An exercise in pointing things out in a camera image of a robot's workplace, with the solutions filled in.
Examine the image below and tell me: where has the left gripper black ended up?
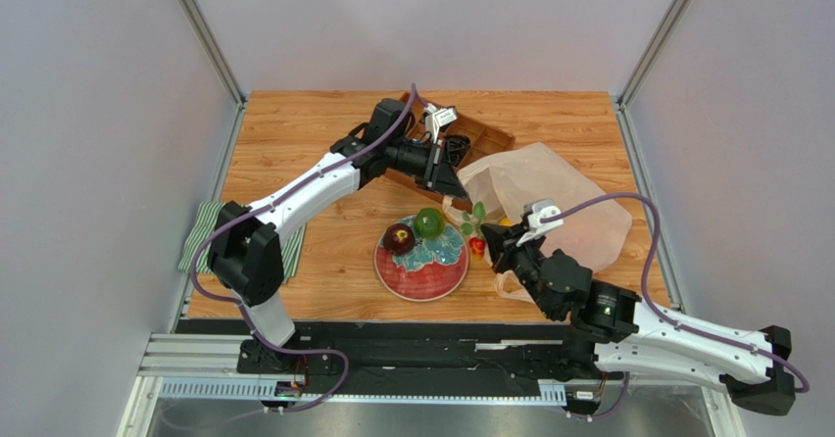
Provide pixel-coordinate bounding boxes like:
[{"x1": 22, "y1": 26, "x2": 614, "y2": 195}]
[{"x1": 386, "y1": 138, "x2": 467, "y2": 202}]

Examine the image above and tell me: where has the small red fruit with leaves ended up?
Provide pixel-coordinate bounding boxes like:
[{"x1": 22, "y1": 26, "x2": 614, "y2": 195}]
[{"x1": 460, "y1": 202, "x2": 487, "y2": 261}]

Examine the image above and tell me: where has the translucent beige plastic bag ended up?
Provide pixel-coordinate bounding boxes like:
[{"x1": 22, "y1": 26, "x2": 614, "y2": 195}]
[{"x1": 458, "y1": 143, "x2": 632, "y2": 273}]

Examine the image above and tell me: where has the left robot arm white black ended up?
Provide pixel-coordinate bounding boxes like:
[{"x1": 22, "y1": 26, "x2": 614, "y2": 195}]
[{"x1": 199, "y1": 99, "x2": 467, "y2": 348}]

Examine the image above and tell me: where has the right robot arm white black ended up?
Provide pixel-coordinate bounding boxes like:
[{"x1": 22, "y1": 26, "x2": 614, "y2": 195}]
[{"x1": 481, "y1": 223, "x2": 796, "y2": 416}]

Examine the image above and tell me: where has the green round fruit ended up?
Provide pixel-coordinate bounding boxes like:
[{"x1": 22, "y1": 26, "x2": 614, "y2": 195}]
[{"x1": 413, "y1": 208, "x2": 446, "y2": 239}]

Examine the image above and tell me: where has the wooden compartment tray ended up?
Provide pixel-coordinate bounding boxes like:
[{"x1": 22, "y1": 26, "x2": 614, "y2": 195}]
[{"x1": 384, "y1": 97, "x2": 516, "y2": 211}]

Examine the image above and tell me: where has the red teal floral plate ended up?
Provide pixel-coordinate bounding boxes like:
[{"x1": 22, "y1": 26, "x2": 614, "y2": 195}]
[{"x1": 372, "y1": 224, "x2": 469, "y2": 302}]

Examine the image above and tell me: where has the dark red apple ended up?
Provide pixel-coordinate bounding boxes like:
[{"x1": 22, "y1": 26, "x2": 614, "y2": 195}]
[{"x1": 382, "y1": 222, "x2": 417, "y2": 256}]

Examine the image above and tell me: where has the green striped cloth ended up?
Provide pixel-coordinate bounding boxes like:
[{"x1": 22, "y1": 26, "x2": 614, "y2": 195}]
[{"x1": 178, "y1": 201, "x2": 307, "y2": 282}]

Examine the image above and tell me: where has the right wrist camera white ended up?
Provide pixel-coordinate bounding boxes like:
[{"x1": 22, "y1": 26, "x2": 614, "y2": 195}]
[{"x1": 516, "y1": 199, "x2": 564, "y2": 247}]

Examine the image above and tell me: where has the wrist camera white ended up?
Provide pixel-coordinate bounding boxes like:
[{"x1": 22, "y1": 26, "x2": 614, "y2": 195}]
[
  {"x1": 516, "y1": 199, "x2": 564, "y2": 247},
  {"x1": 423, "y1": 103, "x2": 458, "y2": 143}
]

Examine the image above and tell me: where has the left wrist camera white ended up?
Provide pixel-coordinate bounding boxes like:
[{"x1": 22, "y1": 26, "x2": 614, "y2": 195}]
[{"x1": 423, "y1": 103, "x2": 458, "y2": 143}]

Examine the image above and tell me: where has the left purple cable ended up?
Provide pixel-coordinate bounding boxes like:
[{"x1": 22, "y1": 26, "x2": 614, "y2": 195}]
[{"x1": 187, "y1": 83, "x2": 432, "y2": 415}]

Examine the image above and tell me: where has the purple cable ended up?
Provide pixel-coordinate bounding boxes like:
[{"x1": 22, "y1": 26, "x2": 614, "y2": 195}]
[
  {"x1": 541, "y1": 192, "x2": 810, "y2": 422},
  {"x1": 187, "y1": 83, "x2": 432, "y2": 415}
]

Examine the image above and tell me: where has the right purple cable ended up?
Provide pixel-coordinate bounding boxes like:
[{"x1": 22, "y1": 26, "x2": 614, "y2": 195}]
[{"x1": 541, "y1": 192, "x2": 810, "y2": 422}]

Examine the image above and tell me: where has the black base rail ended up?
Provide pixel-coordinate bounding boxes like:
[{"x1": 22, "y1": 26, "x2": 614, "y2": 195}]
[{"x1": 140, "y1": 319, "x2": 624, "y2": 406}]

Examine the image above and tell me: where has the right aluminium frame post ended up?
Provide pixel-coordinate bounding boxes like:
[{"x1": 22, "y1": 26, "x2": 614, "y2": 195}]
[{"x1": 617, "y1": 0, "x2": 693, "y2": 108}]

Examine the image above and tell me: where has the aluminium frame post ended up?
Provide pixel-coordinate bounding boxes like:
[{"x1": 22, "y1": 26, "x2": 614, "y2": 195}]
[
  {"x1": 177, "y1": 0, "x2": 247, "y2": 108},
  {"x1": 617, "y1": 0, "x2": 693, "y2": 108}
]

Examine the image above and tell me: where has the left aluminium frame post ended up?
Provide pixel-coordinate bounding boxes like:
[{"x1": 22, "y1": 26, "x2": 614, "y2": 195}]
[{"x1": 177, "y1": 0, "x2": 247, "y2": 108}]

